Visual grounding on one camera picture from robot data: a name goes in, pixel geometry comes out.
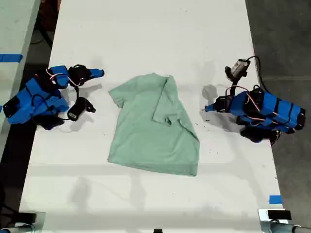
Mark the metal table clamp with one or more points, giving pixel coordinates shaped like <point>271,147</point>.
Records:
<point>39,219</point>
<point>263,217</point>

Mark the long blue tape strip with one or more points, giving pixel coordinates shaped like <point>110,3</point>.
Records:
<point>11,58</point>

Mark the small black block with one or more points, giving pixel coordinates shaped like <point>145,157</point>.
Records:
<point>158,230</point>

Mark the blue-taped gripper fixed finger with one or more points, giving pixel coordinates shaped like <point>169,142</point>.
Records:
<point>213,105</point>
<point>97,71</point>

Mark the short blue tape strip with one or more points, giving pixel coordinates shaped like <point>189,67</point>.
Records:
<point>275,199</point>

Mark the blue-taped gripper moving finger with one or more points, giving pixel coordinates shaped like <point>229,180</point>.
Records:
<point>96,74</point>
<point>214,109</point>

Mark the black camera box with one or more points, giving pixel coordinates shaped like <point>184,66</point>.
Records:
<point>76,109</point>

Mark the black camera stalk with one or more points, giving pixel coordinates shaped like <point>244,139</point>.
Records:
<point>77,93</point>
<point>233,89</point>

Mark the grey camera box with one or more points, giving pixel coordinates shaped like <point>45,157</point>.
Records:
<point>239,66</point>

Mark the pale green T-shirt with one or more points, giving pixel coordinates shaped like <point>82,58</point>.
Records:
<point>150,136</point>

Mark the pale side table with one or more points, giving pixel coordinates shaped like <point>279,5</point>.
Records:
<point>12,29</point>

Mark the brown box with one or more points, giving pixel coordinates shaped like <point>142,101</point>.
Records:
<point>49,14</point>

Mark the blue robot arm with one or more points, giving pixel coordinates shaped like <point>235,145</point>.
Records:
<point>284,111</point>
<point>36,97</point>

